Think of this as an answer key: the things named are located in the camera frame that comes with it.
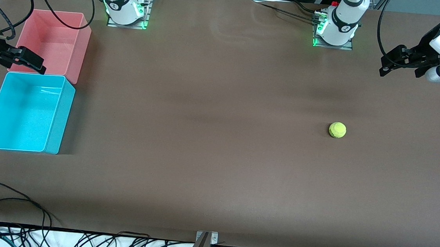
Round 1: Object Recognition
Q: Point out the yellow-green tennis ball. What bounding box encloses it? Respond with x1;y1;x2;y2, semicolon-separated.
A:
328;121;348;139

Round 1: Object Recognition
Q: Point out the pink plastic bin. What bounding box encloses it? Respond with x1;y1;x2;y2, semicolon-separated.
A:
6;7;94;86

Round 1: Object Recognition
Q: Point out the blue plastic bin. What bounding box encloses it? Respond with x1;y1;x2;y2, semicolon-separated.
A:
0;70;77;156

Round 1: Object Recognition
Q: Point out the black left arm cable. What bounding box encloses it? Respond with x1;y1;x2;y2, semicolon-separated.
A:
374;0;411;69

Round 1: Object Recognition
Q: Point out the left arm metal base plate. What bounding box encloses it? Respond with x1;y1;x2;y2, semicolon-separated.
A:
312;11;357;51

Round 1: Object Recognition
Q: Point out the black cable to arm base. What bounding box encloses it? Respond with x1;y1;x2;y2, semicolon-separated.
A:
257;2;319;21
290;0;324;15

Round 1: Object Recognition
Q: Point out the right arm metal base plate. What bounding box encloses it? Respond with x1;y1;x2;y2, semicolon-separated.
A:
107;0;152;30

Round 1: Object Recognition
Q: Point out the short black cable on table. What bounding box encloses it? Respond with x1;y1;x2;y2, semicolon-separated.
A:
0;197;47;228

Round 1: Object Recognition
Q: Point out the silver metal bracket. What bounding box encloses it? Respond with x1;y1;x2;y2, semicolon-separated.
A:
195;230;219;245

